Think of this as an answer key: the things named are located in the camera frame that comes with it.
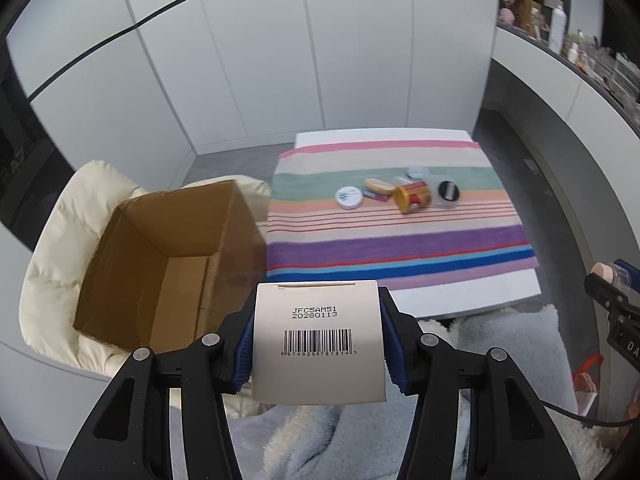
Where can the striped colourful table mat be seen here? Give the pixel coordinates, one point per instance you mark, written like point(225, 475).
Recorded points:
point(310, 238)

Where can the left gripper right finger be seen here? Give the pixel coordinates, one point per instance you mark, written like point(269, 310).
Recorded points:
point(511, 434)

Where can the brown box on shelf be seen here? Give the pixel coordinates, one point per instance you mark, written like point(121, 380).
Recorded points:
point(528, 16)

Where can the pink square carton box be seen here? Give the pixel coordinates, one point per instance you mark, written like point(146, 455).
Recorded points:
point(318, 343)

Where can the clear plastic puff case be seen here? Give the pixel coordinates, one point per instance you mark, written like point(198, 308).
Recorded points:
point(432, 183)

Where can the cream padded chair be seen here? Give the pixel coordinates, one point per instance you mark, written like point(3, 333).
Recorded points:
point(58, 266)

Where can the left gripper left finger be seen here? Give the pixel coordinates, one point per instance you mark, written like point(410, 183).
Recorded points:
point(126, 435)

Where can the white round cream tin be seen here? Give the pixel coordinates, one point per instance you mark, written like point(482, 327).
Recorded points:
point(349, 197)

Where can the black glass cabinet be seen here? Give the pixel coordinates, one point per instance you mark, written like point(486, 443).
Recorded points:
point(33, 170)

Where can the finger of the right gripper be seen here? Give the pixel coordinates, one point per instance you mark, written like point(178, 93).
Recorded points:
point(631, 271)
point(609, 297)

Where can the red gold tin can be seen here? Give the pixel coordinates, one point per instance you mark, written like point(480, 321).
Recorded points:
point(412, 196)

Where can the small pink glass bottle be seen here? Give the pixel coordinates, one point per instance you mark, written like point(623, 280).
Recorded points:
point(614, 274)

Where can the pink plush toy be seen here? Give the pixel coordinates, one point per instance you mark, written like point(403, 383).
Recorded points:
point(506, 16)

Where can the white low table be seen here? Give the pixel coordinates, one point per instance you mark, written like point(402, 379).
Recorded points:
point(446, 300)

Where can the light blue round lid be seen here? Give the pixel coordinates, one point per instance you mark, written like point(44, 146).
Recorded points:
point(417, 173)

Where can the brown cardboard box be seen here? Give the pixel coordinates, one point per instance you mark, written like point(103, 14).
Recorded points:
point(170, 266)

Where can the white spray bottle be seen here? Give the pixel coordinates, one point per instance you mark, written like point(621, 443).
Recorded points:
point(557, 29)

